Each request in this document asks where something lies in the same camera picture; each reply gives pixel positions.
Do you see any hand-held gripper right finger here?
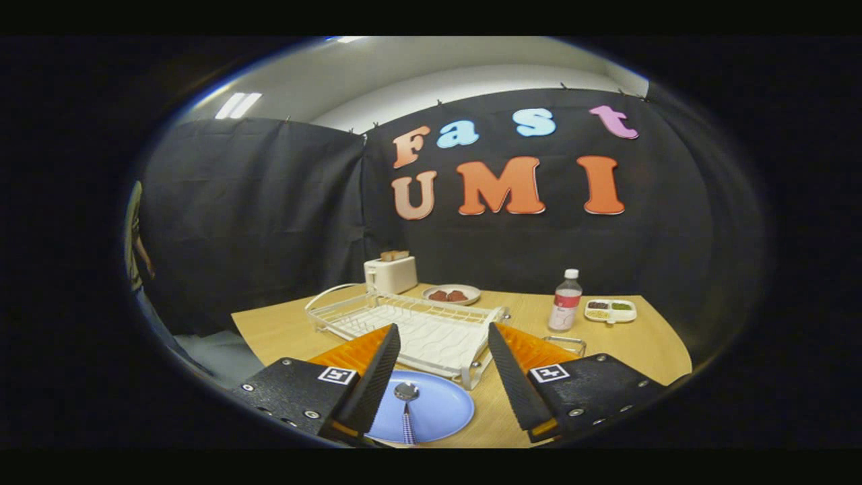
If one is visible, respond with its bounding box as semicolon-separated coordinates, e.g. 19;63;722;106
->
487;322;668;444

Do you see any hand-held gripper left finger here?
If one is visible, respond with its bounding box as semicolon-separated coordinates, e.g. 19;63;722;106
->
232;323;403;443

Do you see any metal spoon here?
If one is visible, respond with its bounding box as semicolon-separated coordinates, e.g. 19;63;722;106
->
394;382;420;446

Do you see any metal wire basket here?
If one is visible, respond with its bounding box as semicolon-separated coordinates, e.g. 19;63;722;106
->
541;335;587;358

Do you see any blue plate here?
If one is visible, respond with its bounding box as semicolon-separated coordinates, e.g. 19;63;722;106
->
367;370;476;446

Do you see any white wire dish rack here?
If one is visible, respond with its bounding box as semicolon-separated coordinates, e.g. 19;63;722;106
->
304;283;511;392

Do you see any small beige plate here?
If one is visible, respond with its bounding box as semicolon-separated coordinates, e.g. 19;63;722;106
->
422;284;482;306

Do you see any clear bottle with red label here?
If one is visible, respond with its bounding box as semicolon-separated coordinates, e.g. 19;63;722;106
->
547;269;584;333

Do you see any white toaster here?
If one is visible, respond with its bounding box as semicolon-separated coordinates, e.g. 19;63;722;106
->
363;255;419;296

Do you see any white sectioned food tray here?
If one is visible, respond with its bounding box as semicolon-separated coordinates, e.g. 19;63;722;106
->
583;298;638;325

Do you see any black backdrop cloth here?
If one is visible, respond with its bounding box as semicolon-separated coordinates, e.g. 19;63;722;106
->
135;84;768;370

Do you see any ceiling light panel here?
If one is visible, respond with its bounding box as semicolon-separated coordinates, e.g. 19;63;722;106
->
214;92;263;121

